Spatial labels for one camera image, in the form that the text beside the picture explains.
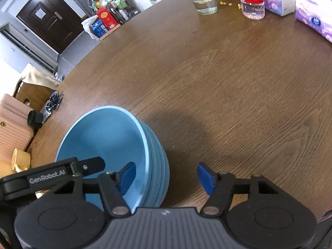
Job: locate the black cup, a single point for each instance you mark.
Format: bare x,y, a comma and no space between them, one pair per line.
35,118

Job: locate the small purple tissue pack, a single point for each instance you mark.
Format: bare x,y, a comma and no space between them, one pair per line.
278,2

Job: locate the dark door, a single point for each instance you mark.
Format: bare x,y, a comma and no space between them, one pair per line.
51,18

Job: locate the beige cloth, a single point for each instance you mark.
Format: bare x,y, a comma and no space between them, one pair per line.
39,77

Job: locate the yellow mug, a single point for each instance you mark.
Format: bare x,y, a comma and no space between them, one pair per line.
22,159

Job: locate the white paper notice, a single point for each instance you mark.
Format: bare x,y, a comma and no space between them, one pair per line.
40,13

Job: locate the pink suitcase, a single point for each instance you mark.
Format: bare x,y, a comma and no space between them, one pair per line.
14,127

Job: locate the tall red carton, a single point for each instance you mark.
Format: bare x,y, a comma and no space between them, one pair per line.
106,18

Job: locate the white plastic bag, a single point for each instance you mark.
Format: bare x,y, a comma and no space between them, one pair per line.
87,26

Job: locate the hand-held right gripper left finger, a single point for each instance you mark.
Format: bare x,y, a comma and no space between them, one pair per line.
127,177

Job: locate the wooden chair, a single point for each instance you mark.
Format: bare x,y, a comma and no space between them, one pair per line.
33,96

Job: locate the large purple tissue pack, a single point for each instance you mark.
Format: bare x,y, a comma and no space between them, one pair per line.
313,19

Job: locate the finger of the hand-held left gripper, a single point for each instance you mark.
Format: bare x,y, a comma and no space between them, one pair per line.
89,164

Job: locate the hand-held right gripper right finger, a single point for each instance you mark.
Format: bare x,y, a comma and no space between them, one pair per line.
206,179

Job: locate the blue carton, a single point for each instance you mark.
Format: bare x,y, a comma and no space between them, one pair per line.
98,28

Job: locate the cardboard box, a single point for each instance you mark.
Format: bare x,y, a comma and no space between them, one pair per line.
111,32

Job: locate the blue ribbed bowl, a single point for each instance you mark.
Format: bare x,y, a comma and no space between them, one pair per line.
103,140
159,166

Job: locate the scattered yellow crumbs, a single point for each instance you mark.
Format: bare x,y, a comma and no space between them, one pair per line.
228,4

